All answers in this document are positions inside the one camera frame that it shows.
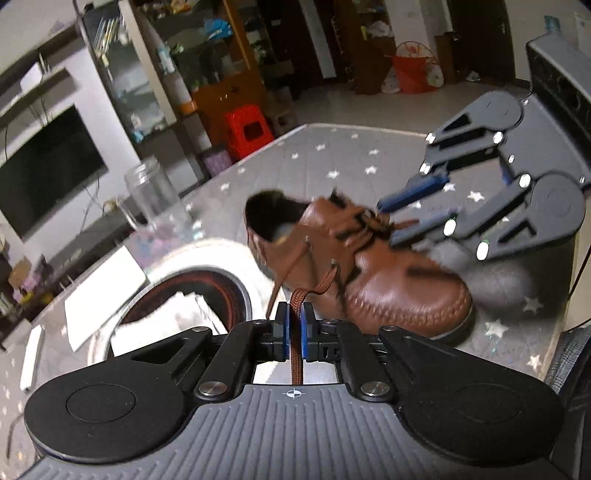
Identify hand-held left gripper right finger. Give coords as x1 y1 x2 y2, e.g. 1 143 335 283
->
299 302 467 402

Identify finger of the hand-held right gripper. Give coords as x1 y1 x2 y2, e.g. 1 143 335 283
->
390 175 536 264
378 99 513 213

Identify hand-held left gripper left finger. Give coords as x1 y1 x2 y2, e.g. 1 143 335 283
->
113 300 291 402

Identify brown leather shoe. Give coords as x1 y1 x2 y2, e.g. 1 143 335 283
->
265 196 419 386
244 188 474 344

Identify grey star-print tablecloth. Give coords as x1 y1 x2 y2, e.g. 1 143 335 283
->
0 122 568 416

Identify round black hotplate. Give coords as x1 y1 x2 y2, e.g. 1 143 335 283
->
117 268 252 333

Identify grey towel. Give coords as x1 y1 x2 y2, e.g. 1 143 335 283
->
111 291 229 358

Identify round black induction cooktop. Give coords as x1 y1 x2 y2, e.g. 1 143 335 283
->
88 240 273 365

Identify orange plastic basket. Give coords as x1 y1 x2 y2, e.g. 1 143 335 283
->
392 41 439 94

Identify purple storage bin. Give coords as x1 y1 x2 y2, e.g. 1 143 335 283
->
201 147 232 178

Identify clear glass mug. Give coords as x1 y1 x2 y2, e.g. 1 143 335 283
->
117 157 204 241

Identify red plastic stool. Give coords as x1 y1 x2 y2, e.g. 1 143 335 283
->
225 105 277 160

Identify white lined paper sheet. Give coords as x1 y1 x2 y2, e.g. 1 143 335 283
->
64 244 148 352

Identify dark grey knit clothing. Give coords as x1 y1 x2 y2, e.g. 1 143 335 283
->
545 323 591 416

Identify brown wooden cabinet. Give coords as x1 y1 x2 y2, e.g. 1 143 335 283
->
185 0 278 134

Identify white plastic bar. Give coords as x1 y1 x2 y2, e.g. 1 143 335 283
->
19 324 45 393

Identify cardboard box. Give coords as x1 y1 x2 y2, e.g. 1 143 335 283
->
7 258 33 289

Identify glass display cabinet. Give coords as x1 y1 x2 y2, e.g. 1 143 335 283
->
78 0 195 144

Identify black flat television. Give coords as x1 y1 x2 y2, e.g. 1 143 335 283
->
0 105 109 241

